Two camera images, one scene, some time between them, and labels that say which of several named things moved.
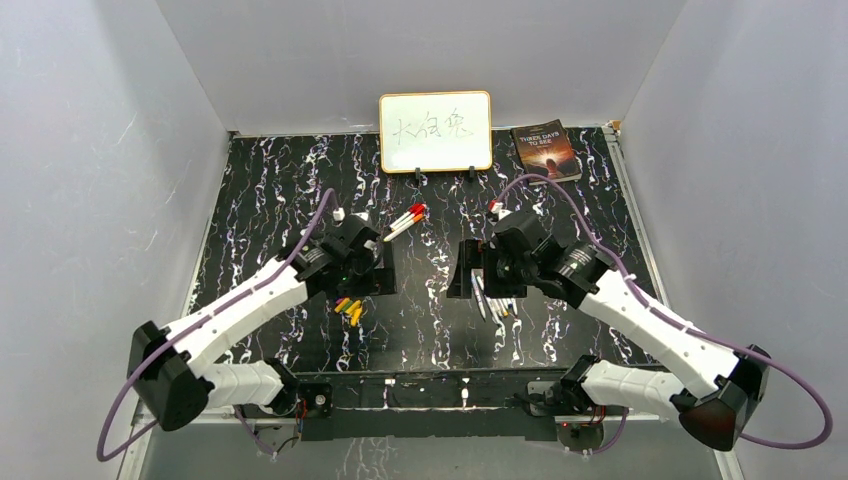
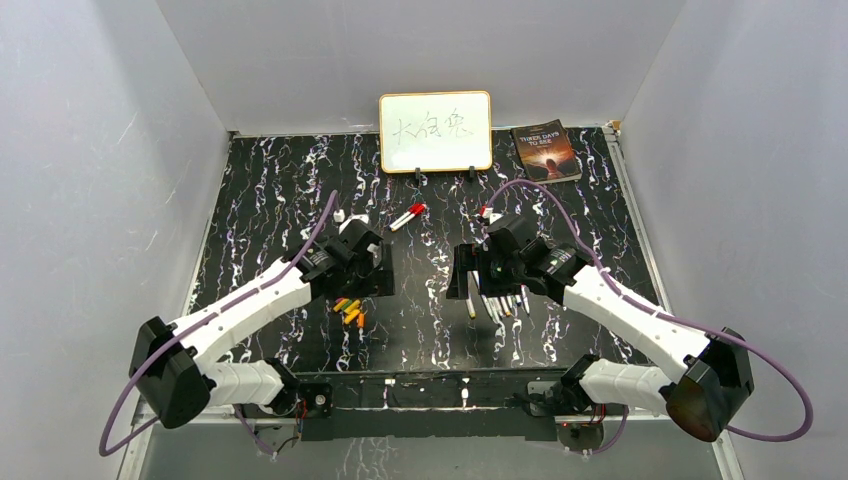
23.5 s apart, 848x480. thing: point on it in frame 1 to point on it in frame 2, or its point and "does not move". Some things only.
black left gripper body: (364, 280) does not move
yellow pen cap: (353, 307) does not move
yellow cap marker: (478, 293) to (495, 308)
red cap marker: (413, 210) does not move
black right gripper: (473, 253) does not move
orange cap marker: (416, 220) to (470, 301)
